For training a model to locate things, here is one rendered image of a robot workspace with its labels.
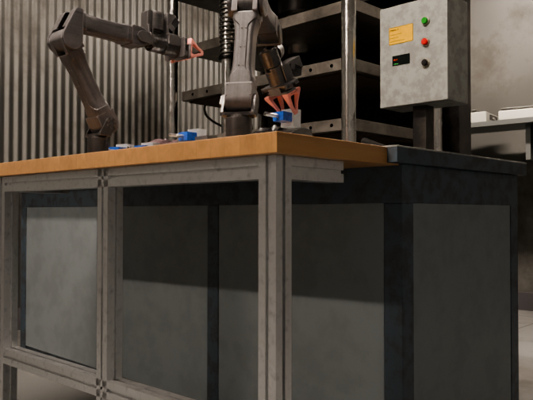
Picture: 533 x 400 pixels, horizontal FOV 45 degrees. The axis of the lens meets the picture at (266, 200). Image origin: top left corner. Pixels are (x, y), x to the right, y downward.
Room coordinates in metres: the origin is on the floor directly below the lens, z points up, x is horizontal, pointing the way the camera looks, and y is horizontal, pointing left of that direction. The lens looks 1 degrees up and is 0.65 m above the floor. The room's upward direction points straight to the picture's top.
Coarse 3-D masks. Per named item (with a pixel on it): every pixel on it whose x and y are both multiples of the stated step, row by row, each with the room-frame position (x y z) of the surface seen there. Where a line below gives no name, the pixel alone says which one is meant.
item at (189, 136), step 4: (184, 132) 2.01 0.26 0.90; (188, 132) 2.00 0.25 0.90; (192, 132) 2.01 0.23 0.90; (196, 132) 2.03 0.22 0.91; (200, 132) 2.03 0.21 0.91; (204, 132) 2.04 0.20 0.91; (172, 136) 1.98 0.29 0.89; (176, 136) 1.99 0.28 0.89; (180, 136) 2.00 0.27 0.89; (184, 136) 2.00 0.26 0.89; (188, 136) 2.00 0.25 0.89; (192, 136) 2.01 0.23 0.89; (196, 136) 2.02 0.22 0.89; (180, 140) 2.02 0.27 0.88; (184, 140) 2.01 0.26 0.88; (188, 140) 2.01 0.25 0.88; (192, 140) 2.01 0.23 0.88
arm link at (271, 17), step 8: (264, 0) 1.58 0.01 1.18; (264, 8) 1.58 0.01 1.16; (232, 16) 1.59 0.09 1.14; (264, 16) 1.59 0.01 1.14; (272, 16) 1.77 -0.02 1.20; (264, 24) 1.75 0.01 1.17; (272, 24) 1.77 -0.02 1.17; (264, 32) 1.79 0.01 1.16; (272, 32) 1.79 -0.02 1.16; (264, 40) 1.84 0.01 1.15; (272, 40) 1.84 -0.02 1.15
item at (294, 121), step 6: (264, 114) 1.86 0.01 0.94; (270, 114) 1.87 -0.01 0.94; (276, 114) 1.89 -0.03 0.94; (282, 114) 1.88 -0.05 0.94; (288, 114) 1.90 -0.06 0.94; (300, 114) 1.93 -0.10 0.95; (276, 120) 1.90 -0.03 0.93; (282, 120) 1.89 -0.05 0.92; (288, 120) 1.90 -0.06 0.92; (294, 120) 1.91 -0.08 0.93; (300, 120) 1.93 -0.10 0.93; (282, 126) 1.94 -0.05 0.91; (288, 126) 1.92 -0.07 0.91; (294, 126) 1.92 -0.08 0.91; (300, 126) 1.93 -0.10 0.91
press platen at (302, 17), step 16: (304, 16) 2.81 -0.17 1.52; (320, 16) 2.74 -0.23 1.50; (336, 16) 2.72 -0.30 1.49; (368, 16) 2.72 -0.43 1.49; (288, 32) 2.96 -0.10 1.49; (304, 32) 2.96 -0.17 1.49; (320, 32) 2.96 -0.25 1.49; (336, 32) 2.96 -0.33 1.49; (368, 32) 2.96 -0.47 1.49; (192, 48) 3.36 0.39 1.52; (208, 48) 3.27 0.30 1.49; (256, 48) 3.26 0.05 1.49; (320, 48) 3.26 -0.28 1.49; (336, 48) 3.26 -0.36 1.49; (368, 48) 3.26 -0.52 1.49; (256, 64) 3.61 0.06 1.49; (304, 64) 3.61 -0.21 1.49
